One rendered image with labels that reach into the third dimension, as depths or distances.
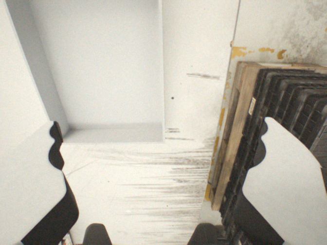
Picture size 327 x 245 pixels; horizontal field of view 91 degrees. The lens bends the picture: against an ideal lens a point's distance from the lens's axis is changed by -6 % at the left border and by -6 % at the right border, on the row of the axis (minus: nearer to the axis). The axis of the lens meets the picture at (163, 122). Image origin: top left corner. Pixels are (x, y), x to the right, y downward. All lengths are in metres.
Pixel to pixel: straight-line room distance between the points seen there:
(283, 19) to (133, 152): 1.02
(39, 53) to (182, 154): 0.33
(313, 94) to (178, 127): 0.50
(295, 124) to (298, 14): 0.65
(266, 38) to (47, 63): 1.03
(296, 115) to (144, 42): 0.59
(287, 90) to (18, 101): 0.83
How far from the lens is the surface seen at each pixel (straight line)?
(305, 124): 0.71
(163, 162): 0.41
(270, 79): 0.89
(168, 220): 0.61
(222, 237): 2.10
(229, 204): 1.40
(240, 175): 1.18
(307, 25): 1.25
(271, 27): 1.14
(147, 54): 0.30
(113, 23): 0.30
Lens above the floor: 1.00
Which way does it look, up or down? 59 degrees down
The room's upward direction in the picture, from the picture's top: 179 degrees counter-clockwise
